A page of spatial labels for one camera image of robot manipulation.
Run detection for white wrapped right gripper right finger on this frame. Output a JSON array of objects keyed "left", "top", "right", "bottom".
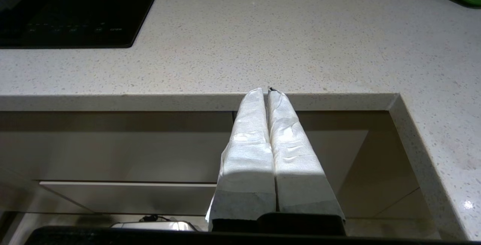
[{"left": 267, "top": 89, "right": 345, "bottom": 220}]

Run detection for black induction cooktop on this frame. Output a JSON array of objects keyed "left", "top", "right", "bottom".
[{"left": 0, "top": 0, "right": 168, "bottom": 49}]

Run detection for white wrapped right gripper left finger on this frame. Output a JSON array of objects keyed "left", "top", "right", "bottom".
[{"left": 206, "top": 88, "right": 277, "bottom": 221}]

